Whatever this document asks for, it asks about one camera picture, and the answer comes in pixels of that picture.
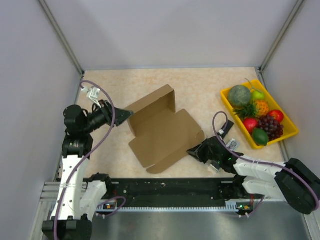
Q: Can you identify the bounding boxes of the purple cable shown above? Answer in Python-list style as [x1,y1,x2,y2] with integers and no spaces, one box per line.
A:
[52,79,127,240]
[211,111,320,218]

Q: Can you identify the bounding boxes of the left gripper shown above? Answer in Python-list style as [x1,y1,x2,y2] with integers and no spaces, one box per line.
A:
[82,99,134,134]

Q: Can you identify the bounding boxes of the brown cardboard box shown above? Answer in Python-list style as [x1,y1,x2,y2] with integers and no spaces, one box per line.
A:
[126,84,205,174]

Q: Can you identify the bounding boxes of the black rectangular bar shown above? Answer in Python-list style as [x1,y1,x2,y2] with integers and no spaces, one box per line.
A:
[221,120,234,139]

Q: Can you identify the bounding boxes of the green lime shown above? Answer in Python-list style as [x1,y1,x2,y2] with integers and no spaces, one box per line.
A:
[252,128,269,146]

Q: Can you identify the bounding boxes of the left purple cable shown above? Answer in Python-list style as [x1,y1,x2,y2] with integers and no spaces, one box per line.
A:
[52,79,127,240]

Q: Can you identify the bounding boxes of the purple grapes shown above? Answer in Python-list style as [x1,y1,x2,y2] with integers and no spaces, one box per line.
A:
[257,115,284,141]

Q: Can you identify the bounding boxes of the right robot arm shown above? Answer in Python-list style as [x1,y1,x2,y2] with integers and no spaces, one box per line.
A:
[187,136,320,215]

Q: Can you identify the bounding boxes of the green apple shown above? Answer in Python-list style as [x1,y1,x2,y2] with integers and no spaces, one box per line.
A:
[251,90,265,102]

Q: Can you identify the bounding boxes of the aluminium rail frame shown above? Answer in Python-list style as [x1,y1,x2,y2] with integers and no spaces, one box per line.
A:
[41,174,316,216]

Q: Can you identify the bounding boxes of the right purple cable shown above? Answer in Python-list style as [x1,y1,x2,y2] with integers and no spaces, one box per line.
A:
[211,111,320,218]

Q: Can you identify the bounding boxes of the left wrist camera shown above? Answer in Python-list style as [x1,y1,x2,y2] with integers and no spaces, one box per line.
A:
[80,86,101,102]

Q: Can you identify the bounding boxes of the grey-green melon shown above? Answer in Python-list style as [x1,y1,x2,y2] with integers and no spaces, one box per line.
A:
[227,85,252,107]

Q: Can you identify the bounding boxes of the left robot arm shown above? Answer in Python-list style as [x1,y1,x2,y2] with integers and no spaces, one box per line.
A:
[42,100,134,240]

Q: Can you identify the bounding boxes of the orange pineapple toy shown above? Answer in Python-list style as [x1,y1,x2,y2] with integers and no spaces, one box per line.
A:
[253,100,270,118]

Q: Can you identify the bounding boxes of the red apple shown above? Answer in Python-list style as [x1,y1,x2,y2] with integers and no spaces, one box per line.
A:
[243,117,258,134]
[267,109,285,123]

